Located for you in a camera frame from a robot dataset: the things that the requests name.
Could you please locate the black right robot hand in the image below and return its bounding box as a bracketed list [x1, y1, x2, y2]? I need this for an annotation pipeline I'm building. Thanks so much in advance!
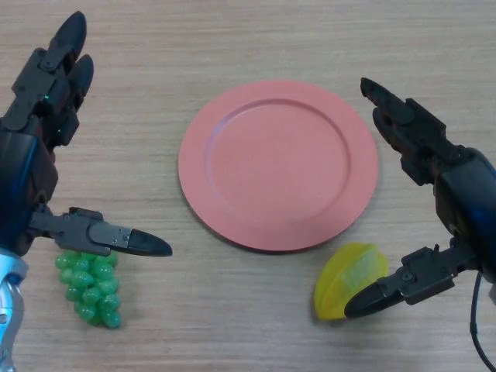
[343, 77, 496, 319]

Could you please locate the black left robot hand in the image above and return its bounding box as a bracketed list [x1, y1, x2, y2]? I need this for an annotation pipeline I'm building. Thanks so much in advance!
[0, 10, 174, 259]

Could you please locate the yellow starfruit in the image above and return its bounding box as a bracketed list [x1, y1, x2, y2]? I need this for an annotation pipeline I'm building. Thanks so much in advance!
[312, 242, 389, 322]

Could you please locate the pink round plate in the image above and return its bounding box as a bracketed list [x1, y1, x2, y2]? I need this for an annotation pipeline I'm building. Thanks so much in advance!
[177, 79, 380, 255]

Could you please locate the green grape bunch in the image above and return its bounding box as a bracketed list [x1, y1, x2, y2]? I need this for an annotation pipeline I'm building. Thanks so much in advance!
[53, 250, 123, 330]

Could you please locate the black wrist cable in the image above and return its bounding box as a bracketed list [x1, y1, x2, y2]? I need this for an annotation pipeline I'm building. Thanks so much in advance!
[469, 270, 496, 369]

